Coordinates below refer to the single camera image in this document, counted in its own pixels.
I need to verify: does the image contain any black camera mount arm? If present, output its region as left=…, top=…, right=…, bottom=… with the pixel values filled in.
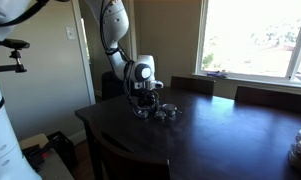
left=0, top=49, right=28, bottom=74

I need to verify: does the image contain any dark wooden straight-back chair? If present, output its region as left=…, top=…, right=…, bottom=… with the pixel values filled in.
left=234, top=85, right=301, bottom=116
left=170, top=75, right=216, bottom=97

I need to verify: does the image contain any clear plastic food bag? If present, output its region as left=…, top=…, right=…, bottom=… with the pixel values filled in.
left=288, top=121, right=301, bottom=174

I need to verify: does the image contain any grey cart top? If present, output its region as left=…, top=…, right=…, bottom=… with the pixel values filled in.
left=36, top=149, right=75, bottom=180

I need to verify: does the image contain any smallest steel measuring cup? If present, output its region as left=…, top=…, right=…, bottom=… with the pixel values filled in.
left=135, top=107, right=150, bottom=120

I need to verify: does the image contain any small steel measuring cup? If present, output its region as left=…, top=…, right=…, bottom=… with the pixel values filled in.
left=153, top=110, right=176, bottom=122

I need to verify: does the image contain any dark wooden curved-back chair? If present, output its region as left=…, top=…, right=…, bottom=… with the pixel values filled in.
left=89, top=121, right=173, bottom=180

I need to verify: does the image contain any white framed window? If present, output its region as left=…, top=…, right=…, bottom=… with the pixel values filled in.
left=193, top=0, right=301, bottom=88

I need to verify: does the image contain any blue item on sill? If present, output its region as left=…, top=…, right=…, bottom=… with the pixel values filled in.
left=206, top=70, right=228, bottom=80

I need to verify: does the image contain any tan cardboard box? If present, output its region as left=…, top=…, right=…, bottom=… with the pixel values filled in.
left=19, top=133, right=50, bottom=150

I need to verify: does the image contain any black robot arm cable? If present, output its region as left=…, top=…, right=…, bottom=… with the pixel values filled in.
left=0, top=0, right=161, bottom=118

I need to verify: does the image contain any black external camera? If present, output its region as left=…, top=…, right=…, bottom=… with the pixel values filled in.
left=1, top=37, right=31, bottom=51

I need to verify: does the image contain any white door frame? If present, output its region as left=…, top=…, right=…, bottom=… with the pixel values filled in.
left=70, top=0, right=140, bottom=106

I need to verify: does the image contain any black and red tool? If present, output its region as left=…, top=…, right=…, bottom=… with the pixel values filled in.
left=22, top=141, right=57, bottom=171

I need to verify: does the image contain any white light switch plate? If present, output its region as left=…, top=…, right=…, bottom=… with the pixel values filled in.
left=65, top=26, right=76, bottom=41

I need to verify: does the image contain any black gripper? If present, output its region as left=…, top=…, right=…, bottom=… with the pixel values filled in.
left=138, top=88, right=160, bottom=114

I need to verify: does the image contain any wrist-mounted camera box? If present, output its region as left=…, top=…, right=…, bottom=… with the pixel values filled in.
left=145, top=80, right=165, bottom=90

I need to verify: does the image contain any black rounded bin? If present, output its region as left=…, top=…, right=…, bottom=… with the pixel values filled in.
left=101, top=70, right=135, bottom=101

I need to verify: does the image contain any black plastic crate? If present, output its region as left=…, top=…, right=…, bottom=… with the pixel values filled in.
left=46, top=130, right=78, bottom=171

